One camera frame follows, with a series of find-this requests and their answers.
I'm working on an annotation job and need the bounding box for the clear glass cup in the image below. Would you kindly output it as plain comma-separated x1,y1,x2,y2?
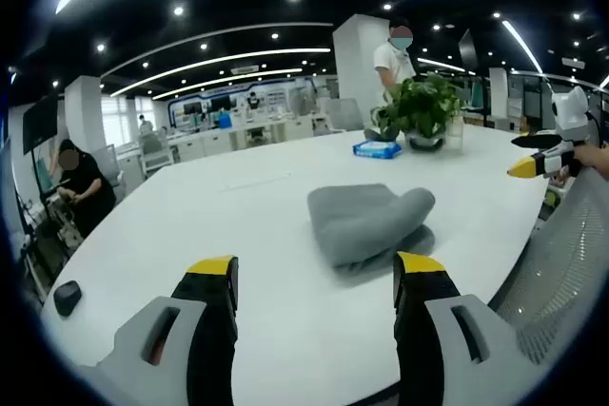
446,115,465,153

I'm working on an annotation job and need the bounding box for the curved ceiling light strip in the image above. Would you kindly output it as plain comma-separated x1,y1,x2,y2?
108,47,332,97

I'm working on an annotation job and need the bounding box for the blue wet wipes packet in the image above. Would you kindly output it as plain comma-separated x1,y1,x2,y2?
352,140,404,160

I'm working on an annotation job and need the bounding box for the person's right hand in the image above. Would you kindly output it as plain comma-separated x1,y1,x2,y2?
572,142,609,173

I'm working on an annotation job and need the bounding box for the black computer mouse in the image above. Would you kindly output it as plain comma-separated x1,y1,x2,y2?
52,280,84,318

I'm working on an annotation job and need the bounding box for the grey mesh office chair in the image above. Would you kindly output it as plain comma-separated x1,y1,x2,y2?
488,170,609,365

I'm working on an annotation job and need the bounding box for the metal equipment cart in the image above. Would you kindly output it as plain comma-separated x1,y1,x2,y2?
40,182,85,279

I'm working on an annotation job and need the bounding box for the potted green plant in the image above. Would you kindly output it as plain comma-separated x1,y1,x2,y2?
369,71,471,153

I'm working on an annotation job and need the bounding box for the white office chair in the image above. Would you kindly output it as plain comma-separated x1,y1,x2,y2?
139,132,175,177

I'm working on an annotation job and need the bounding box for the black hanging screen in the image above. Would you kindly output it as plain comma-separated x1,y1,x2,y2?
458,29,479,68

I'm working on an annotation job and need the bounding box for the grey towel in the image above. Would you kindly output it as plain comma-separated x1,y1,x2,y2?
306,183,437,275

